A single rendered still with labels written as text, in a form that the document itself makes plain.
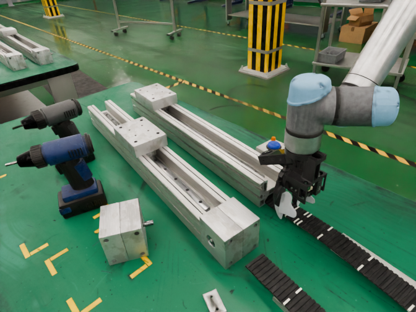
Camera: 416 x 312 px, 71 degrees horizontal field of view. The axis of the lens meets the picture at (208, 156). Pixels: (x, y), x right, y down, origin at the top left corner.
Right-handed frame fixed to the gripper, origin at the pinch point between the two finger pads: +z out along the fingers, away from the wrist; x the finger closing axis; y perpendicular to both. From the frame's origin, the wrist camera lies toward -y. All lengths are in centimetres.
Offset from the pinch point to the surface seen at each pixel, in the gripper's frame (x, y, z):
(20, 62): -32, -200, -5
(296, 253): -8.0, 10.0, 1.8
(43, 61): -19, -198, -3
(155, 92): 1, -70, -11
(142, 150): -21.0, -37.8, -9.0
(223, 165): -4.1, -20.6, -4.4
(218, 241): -23.2, 1.1, -6.3
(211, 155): -3.9, -26.8, -4.7
